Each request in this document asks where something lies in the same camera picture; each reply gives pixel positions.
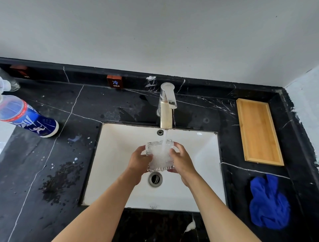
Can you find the person's right hand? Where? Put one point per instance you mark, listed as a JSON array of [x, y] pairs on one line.
[[183, 163]]

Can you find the person's left hand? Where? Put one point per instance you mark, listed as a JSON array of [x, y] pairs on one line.
[[137, 163]]

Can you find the person's left thumb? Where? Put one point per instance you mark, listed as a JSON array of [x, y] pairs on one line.
[[147, 157]]

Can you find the person's right thumb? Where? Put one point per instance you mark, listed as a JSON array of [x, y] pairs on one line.
[[172, 154]]

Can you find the clear glass dish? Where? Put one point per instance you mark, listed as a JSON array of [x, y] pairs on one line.
[[160, 155]]

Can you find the person's left forearm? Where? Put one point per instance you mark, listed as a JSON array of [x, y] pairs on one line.
[[99, 212]]

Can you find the person's right forearm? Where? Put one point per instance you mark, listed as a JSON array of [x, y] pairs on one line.
[[214, 212]]

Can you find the sink drain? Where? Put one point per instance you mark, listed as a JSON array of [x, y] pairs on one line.
[[155, 179]]

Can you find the sink overflow hole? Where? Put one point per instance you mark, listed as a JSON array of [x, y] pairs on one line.
[[160, 132]]

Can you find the white sink basin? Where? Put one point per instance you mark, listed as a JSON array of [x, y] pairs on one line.
[[139, 184]]

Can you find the silver faucet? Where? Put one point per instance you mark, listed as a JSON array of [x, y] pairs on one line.
[[166, 106]]

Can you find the dark cold-water sign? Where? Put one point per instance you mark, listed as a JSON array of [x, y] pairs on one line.
[[114, 81]]

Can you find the wooden tray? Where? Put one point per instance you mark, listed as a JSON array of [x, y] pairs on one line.
[[259, 132]]

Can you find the blue cloth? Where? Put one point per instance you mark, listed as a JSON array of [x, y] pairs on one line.
[[269, 203]]

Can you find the blue plastic bottle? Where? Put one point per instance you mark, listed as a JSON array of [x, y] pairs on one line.
[[25, 117]]

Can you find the dark red sign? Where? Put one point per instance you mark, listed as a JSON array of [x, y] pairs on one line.
[[21, 70]]

